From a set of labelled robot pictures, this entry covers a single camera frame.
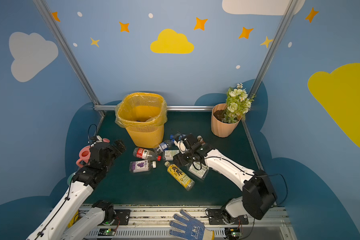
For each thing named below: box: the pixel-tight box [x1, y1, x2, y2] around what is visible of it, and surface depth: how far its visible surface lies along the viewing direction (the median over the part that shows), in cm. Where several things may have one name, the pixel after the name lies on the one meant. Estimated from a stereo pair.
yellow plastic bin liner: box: [114, 92, 168, 129], surface depth 95 cm
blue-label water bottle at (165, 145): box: [158, 139, 175, 152], surface depth 99 cm
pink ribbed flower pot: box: [211, 103, 243, 138], surface depth 103 cm
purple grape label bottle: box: [129, 159, 150, 173], surface depth 90 cm
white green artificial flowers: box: [221, 83, 256, 124], surface depth 93 cm
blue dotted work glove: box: [168, 208, 215, 240], surface depth 72 cm
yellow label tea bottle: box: [164, 161, 195, 191], surface depth 85 cm
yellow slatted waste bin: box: [117, 92, 166, 149], surface depth 95 cm
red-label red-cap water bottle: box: [133, 147, 162, 161], surface depth 95 cm
